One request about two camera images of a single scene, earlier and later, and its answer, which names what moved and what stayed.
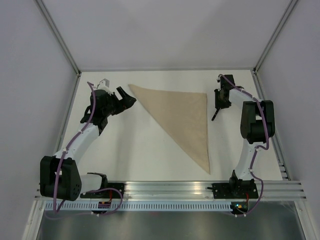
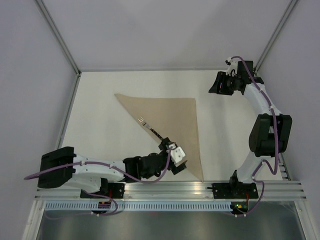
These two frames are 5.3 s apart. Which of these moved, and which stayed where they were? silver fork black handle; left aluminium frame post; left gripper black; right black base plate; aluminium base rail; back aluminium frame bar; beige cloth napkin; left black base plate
Moved: beige cloth napkin; left gripper black; silver fork black handle
Stayed: left black base plate; left aluminium frame post; aluminium base rail; back aluminium frame bar; right black base plate
